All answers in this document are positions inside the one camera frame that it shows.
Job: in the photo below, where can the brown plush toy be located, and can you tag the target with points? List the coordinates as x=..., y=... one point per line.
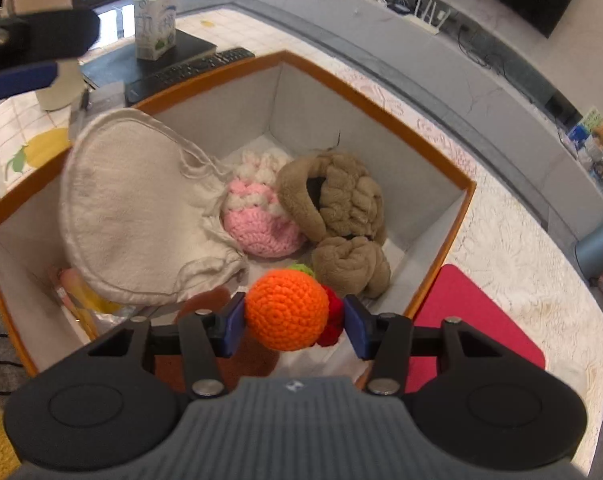
x=339, y=207

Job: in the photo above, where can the pink white crochet hat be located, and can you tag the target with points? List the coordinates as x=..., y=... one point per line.
x=251, y=212

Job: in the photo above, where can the yellow wet wipes packet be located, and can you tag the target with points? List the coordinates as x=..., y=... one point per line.
x=81, y=304

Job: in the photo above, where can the white milk carton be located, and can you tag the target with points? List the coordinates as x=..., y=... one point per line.
x=154, y=22

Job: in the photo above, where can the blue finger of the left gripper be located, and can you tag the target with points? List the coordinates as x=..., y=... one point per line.
x=26, y=78

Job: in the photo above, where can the brown sponge block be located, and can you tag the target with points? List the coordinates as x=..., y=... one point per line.
x=249, y=358

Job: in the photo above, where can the white lace tablecloth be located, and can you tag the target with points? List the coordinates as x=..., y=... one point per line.
x=500, y=246

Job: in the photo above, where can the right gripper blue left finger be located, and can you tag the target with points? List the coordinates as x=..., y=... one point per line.
x=207, y=337

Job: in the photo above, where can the white wifi router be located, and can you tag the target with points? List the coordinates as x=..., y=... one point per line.
x=429, y=15

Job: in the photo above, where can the blue grey trash bin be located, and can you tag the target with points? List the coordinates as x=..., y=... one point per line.
x=589, y=254

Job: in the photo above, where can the red transparent cube container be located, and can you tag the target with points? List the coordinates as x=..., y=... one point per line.
x=483, y=361

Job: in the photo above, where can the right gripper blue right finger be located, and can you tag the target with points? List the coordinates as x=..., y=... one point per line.
x=385, y=341

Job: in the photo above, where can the orange storage box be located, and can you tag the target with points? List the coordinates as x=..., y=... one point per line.
x=281, y=101

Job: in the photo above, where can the black remote control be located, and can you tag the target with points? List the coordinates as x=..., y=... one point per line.
x=148, y=86

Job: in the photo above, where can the orange red crochet ball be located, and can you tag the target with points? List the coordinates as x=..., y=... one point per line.
x=289, y=310

